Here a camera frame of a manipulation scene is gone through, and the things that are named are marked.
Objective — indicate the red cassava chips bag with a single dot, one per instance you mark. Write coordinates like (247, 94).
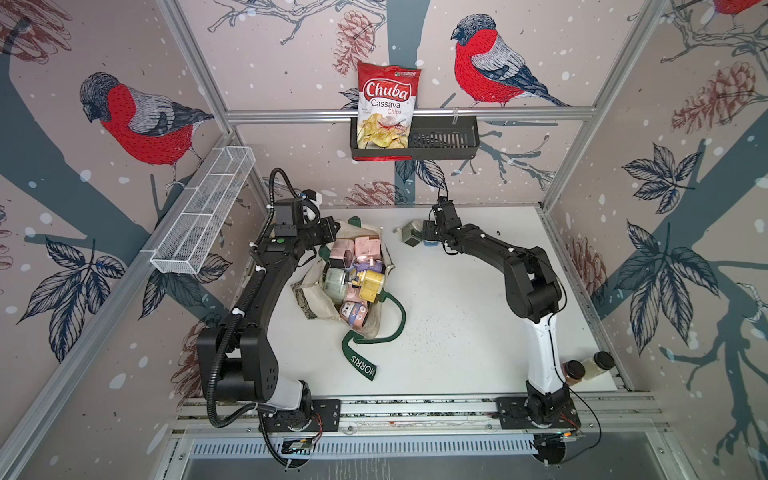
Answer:
(386, 105)

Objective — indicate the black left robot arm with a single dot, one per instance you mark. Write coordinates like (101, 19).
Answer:
(238, 368)

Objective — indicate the black wall basket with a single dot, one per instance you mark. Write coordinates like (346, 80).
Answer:
(431, 138)

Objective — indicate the pink face sharpener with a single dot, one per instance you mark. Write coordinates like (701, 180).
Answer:
(354, 313)

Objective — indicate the canvas tote bag green handles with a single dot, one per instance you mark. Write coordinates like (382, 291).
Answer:
(386, 318)

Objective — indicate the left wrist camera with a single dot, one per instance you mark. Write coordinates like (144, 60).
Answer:
(312, 195)

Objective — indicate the pink square sharpener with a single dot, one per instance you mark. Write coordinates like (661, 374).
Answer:
(367, 247)

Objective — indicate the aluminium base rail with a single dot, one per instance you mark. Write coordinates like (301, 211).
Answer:
(354, 428)

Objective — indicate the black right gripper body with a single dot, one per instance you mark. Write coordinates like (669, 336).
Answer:
(440, 234)

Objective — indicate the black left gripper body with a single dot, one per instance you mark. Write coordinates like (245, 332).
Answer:
(310, 235)

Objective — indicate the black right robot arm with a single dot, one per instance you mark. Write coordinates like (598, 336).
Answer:
(533, 293)

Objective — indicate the purple sharpener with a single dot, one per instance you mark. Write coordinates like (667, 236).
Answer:
(368, 264)

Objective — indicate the yellow sharpener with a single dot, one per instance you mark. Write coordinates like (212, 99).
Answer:
(370, 284)

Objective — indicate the brown spice jar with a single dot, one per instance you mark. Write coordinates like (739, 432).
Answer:
(574, 372)

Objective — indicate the white wire mesh basket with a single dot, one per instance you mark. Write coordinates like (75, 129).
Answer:
(192, 234)

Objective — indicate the pale green sharpener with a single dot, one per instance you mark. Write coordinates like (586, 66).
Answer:
(335, 284)

